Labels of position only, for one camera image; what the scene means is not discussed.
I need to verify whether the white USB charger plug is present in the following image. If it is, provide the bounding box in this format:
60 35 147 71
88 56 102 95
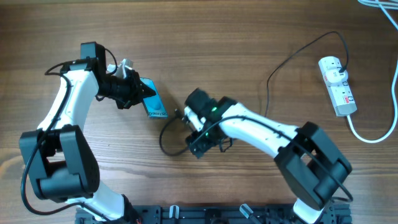
323 69 348 86

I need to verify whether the white power strip cord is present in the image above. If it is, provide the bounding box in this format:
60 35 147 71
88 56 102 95
346 55 398 144

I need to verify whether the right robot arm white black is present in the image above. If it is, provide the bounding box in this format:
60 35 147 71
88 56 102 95
184 88 353 223

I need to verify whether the black USB charging cable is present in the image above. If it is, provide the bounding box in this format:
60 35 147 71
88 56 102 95
159 30 349 157

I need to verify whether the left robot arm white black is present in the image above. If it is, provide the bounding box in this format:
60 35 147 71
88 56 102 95
19 42 157 223

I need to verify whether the white power strip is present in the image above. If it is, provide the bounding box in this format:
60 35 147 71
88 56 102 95
318 56 357 117

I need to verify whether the white cable top corner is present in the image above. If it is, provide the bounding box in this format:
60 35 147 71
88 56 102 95
356 0 398 23

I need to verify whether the blue Galaxy smartphone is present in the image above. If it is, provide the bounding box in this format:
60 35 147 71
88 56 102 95
141 78 169 119

